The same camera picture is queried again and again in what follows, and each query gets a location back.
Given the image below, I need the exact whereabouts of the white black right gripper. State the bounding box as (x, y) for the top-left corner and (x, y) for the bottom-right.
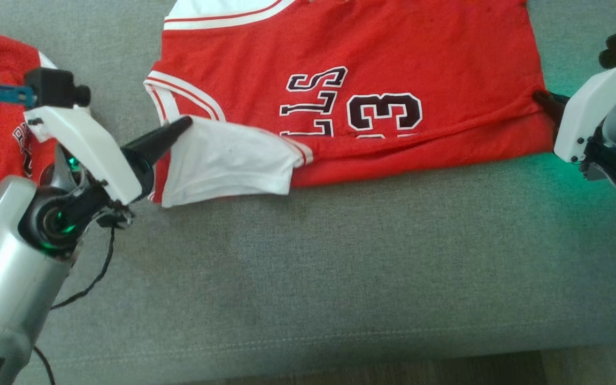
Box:
(533, 63), (616, 164)

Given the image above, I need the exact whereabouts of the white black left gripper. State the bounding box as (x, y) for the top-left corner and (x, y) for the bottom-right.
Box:
(24, 105), (194, 205)

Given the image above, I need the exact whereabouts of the red basketball jersey with number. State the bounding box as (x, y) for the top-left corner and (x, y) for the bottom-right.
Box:
(144, 0), (558, 209)

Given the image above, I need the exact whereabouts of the grey fabric sofa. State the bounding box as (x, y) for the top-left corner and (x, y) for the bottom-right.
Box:
(0, 0), (616, 385)

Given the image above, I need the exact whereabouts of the black cable with blue plug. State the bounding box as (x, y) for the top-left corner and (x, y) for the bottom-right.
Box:
(0, 84), (119, 385)

